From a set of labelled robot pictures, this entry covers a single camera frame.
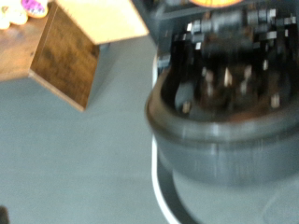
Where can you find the brown wooden box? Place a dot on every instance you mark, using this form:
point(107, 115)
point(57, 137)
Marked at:
point(65, 62)

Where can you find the colourful flower toy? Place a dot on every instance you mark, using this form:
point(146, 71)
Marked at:
point(34, 7)

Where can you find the brown wooden table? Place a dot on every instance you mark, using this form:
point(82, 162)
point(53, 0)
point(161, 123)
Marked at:
point(15, 53)

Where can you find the black Keurig coffee machine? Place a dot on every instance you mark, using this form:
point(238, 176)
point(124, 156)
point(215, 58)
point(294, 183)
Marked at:
point(224, 146)

